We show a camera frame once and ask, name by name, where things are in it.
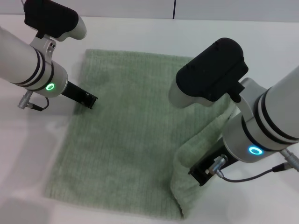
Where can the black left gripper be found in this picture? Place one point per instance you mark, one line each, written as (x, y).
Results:
(78, 94)

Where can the green ribbed towel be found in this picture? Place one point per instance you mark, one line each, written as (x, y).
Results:
(126, 130)

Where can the left wrist camera housing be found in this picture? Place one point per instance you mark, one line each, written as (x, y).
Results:
(52, 18)

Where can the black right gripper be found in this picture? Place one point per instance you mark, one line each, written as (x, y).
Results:
(205, 166)

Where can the black vertical wall strip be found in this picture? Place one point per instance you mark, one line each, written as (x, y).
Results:
(174, 9)

